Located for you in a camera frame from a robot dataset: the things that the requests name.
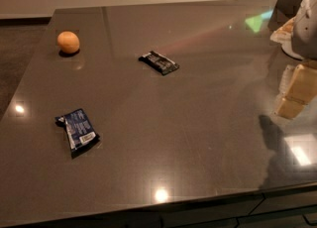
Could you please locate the blue snack wrapper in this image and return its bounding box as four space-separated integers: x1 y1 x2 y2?
54 108 100 159

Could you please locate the black rxbar chocolate wrapper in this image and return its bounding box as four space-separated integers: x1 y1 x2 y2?
139 51 179 75

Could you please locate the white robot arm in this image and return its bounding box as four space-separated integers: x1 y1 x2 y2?
270 0 317 60

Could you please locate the orange fruit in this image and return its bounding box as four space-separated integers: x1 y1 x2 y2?
57 31 80 54

